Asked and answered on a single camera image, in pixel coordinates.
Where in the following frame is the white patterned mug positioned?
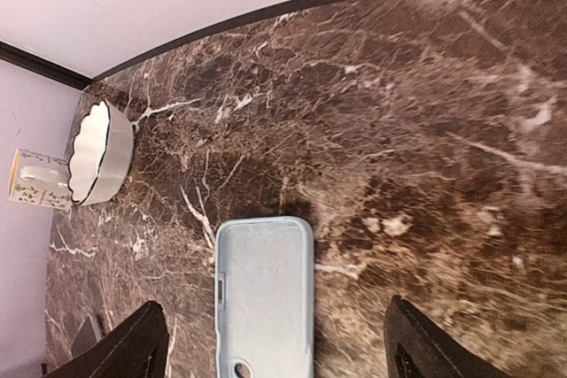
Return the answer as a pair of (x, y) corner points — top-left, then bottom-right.
(8, 149), (73, 211)

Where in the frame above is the light blue phone case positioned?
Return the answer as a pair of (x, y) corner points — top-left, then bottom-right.
(214, 216), (315, 377)

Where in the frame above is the white scalloped bowl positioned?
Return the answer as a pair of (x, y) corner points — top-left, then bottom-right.
(68, 100), (135, 205)

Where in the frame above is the black left frame post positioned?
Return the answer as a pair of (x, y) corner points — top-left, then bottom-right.
(0, 42), (93, 90)

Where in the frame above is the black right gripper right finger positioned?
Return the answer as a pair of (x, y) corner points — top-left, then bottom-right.
(383, 295), (509, 378)

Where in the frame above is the phone in grey case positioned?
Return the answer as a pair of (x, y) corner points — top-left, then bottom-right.
(71, 313), (105, 358)

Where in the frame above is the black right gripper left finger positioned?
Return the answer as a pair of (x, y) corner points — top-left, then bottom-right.
(48, 300), (168, 378)

